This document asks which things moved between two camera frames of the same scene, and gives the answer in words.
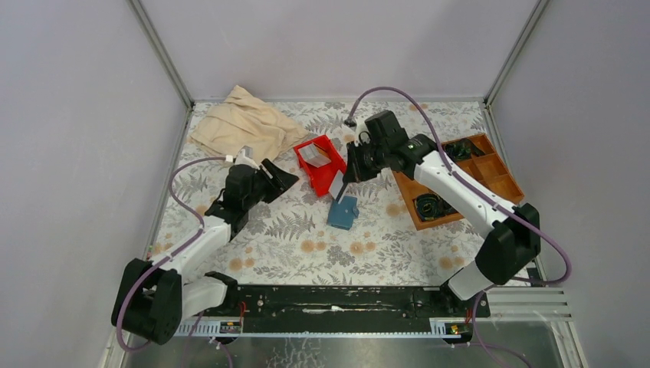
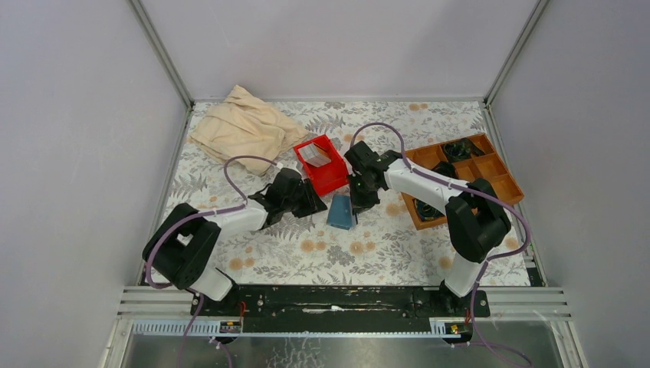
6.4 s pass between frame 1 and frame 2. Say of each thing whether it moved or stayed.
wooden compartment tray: stayed
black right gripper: moved
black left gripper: moved
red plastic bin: stayed
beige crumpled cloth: stayed
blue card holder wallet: stayed
